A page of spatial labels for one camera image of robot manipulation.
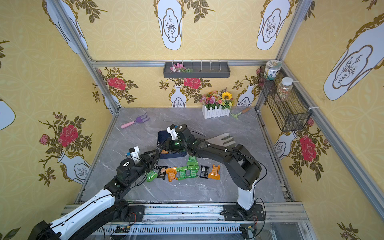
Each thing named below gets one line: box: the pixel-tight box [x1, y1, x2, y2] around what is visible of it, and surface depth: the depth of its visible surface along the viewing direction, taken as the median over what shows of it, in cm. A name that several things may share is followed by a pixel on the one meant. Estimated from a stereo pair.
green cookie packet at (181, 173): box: [176, 166, 188, 181], surface depth 87 cm
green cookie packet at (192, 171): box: [186, 165, 199, 178], surface depth 89 cm
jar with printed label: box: [264, 60, 282, 81], surface depth 87 cm
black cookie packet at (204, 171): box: [199, 165, 210, 179], surface depth 89 cm
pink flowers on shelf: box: [170, 62, 192, 73], surface depth 89 cm
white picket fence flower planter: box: [200, 87, 234, 119], surface depth 108 cm
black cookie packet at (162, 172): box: [157, 166, 169, 180], surface depth 89 cm
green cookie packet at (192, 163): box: [187, 155, 199, 170], surface depth 92 cm
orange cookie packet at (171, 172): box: [165, 167, 178, 182], surface depth 89 cm
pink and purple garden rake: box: [120, 112, 150, 129], surface depth 116 cm
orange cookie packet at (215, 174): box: [208, 164, 221, 180], surface depth 89 cm
